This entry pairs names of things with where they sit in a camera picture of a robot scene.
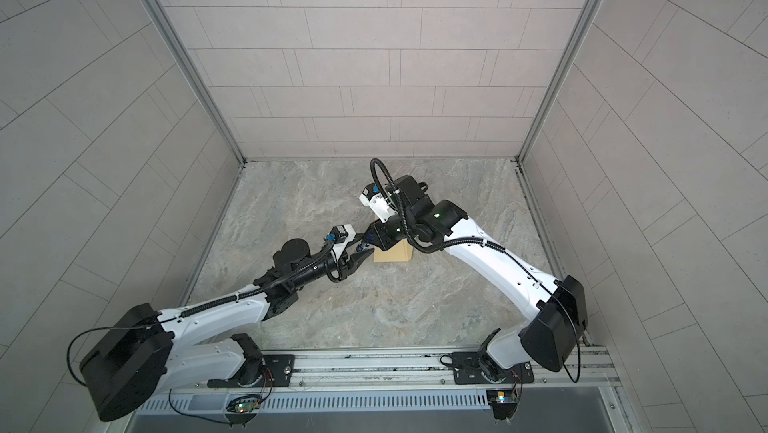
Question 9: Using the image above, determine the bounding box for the tan kraft envelope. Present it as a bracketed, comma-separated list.
[374, 219, 413, 263]

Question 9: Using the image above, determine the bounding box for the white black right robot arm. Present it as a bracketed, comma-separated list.
[360, 158, 588, 381]

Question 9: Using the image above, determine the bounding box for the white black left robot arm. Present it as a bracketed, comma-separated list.
[79, 236, 373, 422]

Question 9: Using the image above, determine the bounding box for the left green circuit board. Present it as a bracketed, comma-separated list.
[225, 394, 262, 415]

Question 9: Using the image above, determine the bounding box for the green circuit board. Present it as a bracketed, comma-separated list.
[486, 389, 520, 421]
[225, 394, 262, 415]

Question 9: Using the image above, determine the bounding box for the right green circuit board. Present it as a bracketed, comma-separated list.
[486, 389, 520, 421]

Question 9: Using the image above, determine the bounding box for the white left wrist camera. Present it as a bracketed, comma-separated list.
[325, 224, 356, 256]

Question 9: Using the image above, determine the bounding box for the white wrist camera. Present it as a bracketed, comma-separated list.
[325, 224, 356, 256]
[359, 183, 396, 223]

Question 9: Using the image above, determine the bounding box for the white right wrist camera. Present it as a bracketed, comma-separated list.
[359, 183, 396, 223]

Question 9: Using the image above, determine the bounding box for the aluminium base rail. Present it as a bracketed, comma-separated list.
[131, 340, 621, 401]

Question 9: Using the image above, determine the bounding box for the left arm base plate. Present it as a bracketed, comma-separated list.
[207, 354, 295, 389]

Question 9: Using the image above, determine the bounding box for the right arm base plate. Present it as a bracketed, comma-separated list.
[440, 351, 535, 385]

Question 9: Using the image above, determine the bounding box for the right aluminium corner post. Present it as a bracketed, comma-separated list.
[516, 0, 603, 164]

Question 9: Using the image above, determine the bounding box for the aluminium corner post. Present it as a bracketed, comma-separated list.
[516, 0, 603, 164]
[141, 0, 247, 167]

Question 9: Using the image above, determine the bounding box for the left aluminium corner post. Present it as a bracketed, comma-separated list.
[141, 0, 247, 167]

